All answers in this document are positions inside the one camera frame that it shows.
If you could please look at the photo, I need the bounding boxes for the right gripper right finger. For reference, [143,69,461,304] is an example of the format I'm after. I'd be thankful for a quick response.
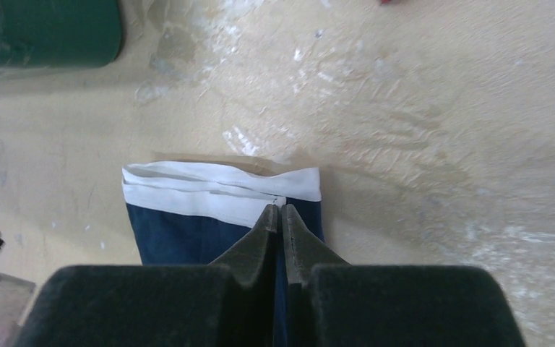
[281,205,525,346]

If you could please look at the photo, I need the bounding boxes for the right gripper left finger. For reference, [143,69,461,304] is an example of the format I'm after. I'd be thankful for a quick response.
[14,205,279,346]

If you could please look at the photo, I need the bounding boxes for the navy white underwear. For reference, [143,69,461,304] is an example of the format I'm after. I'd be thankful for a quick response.
[121,160,327,347]

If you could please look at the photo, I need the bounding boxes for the green divided storage tray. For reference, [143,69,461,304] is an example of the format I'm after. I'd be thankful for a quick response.
[0,0,124,69]

